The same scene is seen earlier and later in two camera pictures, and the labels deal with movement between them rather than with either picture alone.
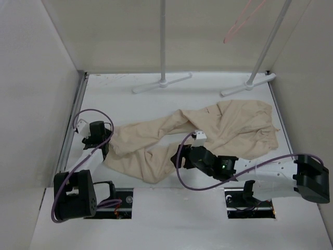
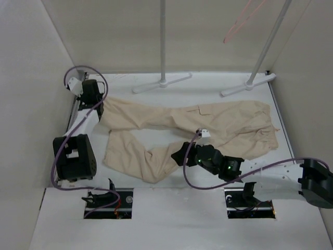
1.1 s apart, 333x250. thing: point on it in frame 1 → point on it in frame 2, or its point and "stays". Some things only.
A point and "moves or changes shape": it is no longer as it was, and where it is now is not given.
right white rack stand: x=248 y=85 stays
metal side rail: x=69 y=124 stays
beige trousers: x=141 y=151 moves or changes shape
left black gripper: x=107 y=134 → x=100 y=96
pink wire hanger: x=231 y=32 stays
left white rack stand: x=163 y=82 stays
